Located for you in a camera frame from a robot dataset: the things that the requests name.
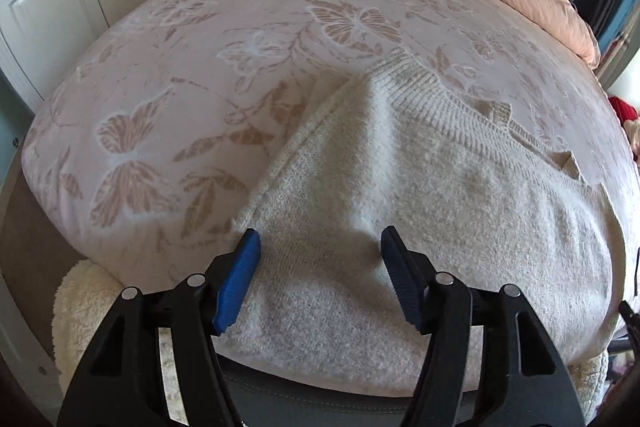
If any cream knitted sweater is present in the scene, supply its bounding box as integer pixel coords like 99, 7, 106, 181
215, 52, 625, 397

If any white fluffy rug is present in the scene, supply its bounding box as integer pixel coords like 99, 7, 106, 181
51, 258, 189, 423

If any pink butterfly bedspread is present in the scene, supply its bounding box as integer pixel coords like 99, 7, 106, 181
22, 0, 639, 291

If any red and cream plush toy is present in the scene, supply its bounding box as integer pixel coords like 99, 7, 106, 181
608, 96, 640, 164

